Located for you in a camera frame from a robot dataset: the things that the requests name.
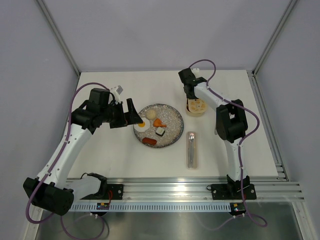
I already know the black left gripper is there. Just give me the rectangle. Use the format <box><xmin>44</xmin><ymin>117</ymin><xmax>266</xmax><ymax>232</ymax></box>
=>
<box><xmin>100</xmin><ymin>98</ymin><xmax>143</xmax><ymax>129</ymax></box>

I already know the beige patterned lunch box lid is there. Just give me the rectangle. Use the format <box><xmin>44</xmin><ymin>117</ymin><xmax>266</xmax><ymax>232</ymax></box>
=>
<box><xmin>187</xmin><ymin>98</ymin><xmax>208</xmax><ymax>114</ymax></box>

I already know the beige lunch box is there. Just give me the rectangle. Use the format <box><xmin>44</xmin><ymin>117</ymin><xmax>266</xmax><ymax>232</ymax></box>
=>
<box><xmin>186</xmin><ymin>98</ymin><xmax>208</xmax><ymax>117</ymax></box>

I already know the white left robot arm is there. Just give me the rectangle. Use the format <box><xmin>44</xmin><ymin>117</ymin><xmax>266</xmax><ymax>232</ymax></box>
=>
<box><xmin>23</xmin><ymin>85</ymin><xmax>143</xmax><ymax>216</ymax></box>

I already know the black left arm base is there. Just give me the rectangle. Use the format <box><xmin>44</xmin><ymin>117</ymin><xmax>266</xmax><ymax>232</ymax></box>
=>
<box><xmin>81</xmin><ymin>172</ymin><xmax>124</xmax><ymax>200</ymax></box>

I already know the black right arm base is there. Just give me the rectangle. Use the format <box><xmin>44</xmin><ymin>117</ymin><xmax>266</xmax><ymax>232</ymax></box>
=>
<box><xmin>206</xmin><ymin>175</ymin><xmax>257</xmax><ymax>200</ymax></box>

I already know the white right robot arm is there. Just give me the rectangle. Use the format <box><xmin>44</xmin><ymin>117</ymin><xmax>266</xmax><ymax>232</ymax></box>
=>
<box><xmin>178</xmin><ymin>68</ymin><xmax>250</xmax><ymax>200</ymax></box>

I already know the fried egg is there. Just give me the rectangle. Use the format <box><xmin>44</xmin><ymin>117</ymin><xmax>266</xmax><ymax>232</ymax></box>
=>
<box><xmin>133</xmin><ymin>118</ymin><xmax>150</xmax><ymax>133</ymax></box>

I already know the white steamed bun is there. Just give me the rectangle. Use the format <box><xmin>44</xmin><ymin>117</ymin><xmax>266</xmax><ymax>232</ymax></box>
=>
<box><xmin>145</xmin><ymin>109</ymin><xmax>157</xmax><ymax>120</ymax></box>

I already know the orange chicken drumstick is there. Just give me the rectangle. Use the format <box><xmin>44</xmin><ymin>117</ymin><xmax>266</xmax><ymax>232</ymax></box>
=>
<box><xmin>153</xmin><ymin>118</ymin><xmax>167</xmax><ymax>128</ymax></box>

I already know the sushi roll white centre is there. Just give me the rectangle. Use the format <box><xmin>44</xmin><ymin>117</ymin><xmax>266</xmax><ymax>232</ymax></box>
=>
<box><xmin>155</xmin><ymin>127</ymin><xmax>166</xmax><ymax>137</ymax></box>

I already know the speckled ceramic plate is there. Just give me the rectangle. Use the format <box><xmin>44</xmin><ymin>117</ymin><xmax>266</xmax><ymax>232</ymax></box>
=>
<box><xmin>133</xmin><ymin>103</ymin><xmax>185</xmax><ymax>148</ymax></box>

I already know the red bacon strip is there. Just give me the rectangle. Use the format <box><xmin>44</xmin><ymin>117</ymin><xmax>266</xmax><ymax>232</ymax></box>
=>
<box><xmin>142</xmin><ymin>137</ymin><xmax>157</xmax><ymax>146</ymax></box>

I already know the clear cutlery case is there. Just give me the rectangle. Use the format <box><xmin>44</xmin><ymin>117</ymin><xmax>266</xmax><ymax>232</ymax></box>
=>
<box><xmin>186</xmin><ymin>131</ymin><xmax>198</xmax><ymax>170</ymax></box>

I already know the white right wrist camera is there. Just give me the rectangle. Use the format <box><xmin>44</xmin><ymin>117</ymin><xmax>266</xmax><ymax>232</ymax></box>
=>
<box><xmin>191</xmin><ymin>67</ymin><xmax>200</xmax><ymax>74</ymax></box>

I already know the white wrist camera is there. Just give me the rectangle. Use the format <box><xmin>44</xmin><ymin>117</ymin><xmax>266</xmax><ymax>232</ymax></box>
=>
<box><xmin>109</xmin><ymin>85</ymin><xmax>123</xmax><ymax>104</ymax></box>
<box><xmin>191</xmin><ymin>67</ymin><xmax>200</xmax><ymax>74</ymax></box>

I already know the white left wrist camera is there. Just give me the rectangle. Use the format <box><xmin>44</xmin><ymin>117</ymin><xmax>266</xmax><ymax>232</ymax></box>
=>
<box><xmin>109</xmin><ymin>85</ymin><xmax>123</xmax><ymax>104</ymax></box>

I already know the aluminium rail frame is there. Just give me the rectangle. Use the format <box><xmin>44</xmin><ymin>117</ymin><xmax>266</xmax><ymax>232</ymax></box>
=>
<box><xmin>65</xmin><ymin>69</ymin><xmax>305</xmax><ymax>203</ymax></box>

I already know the white slotted cable duct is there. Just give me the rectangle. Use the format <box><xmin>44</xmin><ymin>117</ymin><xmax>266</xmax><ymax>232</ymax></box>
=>
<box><xmin>69</xmin><ymin>202</ymin><xmax>231</xmax><ymax>213</ymax></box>

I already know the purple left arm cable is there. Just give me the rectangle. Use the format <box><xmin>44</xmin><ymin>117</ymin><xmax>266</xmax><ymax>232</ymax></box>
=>
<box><xmin>25</xmin><ymin>82</ymin><xmax>111</xmax><ymax>239</ymax></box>

